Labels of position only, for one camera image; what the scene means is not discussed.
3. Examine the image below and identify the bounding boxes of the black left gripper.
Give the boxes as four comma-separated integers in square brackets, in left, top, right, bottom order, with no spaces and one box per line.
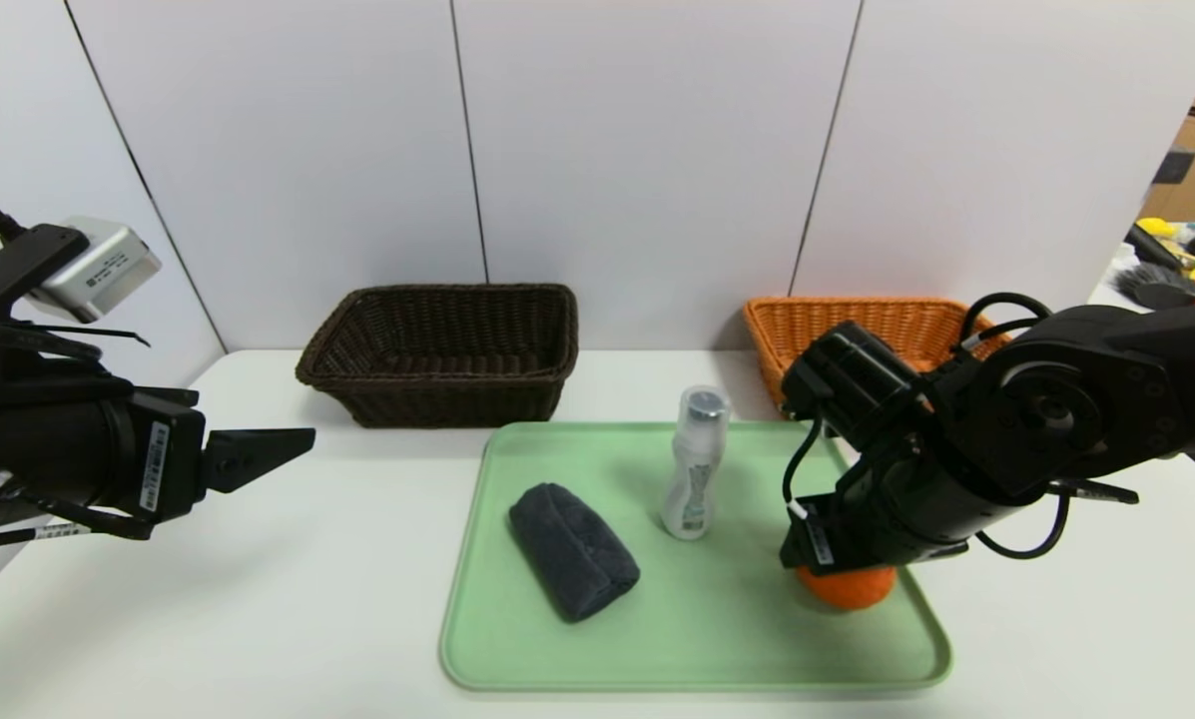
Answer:
[0,386,316,536]

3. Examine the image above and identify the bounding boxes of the dark grey towel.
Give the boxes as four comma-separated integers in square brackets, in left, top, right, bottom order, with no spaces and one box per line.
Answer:
[508,482,642,623]

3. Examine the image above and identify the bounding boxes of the white plastic bottle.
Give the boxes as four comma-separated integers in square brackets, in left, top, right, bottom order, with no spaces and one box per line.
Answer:
[660,384,733,541]

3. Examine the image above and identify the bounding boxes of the orange fruit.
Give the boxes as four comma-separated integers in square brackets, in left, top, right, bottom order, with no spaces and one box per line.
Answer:
[795,564,897,611]

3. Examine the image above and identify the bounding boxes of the dark brown wicker basket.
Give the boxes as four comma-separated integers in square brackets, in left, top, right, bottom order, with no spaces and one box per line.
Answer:
[295,284,580,430]

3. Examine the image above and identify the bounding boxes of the orange wicker basket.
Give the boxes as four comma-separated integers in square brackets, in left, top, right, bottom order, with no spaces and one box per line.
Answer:
[743,297,1012,410]

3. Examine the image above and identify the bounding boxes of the light green plastic tray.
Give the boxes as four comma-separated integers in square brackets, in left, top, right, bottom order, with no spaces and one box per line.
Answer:
[440,420,952,692]

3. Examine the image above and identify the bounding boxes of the white side table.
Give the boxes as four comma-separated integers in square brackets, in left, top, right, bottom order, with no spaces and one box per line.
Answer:
[1086,222,1195,313]

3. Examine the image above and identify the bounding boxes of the grey bristle brush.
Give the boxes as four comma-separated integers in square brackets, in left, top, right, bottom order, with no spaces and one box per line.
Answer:
[1116,262,1195,309]

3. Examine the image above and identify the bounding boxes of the thin black cable tie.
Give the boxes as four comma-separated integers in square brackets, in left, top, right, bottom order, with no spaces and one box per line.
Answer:
[18,320,151,349]

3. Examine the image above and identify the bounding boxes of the black cable with white label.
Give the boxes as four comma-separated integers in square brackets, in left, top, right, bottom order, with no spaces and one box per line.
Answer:
[0,489,156,555]

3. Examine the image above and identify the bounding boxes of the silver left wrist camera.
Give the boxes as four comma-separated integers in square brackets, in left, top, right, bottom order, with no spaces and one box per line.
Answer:
[28,218,162,324]

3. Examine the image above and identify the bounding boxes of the black right camera cable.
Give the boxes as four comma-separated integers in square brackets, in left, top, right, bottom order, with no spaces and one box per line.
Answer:
[782,414,826,515]

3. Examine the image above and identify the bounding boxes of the dark right wrist camera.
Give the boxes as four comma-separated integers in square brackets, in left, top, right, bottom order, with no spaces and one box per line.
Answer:
[779,322,935,452]

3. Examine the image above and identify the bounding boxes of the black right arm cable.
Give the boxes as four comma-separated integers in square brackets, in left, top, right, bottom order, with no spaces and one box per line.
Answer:
[974,487,1072,560]

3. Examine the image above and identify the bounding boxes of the long black handle tool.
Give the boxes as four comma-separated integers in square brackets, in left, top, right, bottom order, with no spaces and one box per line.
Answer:
[1124,224,1182,269]

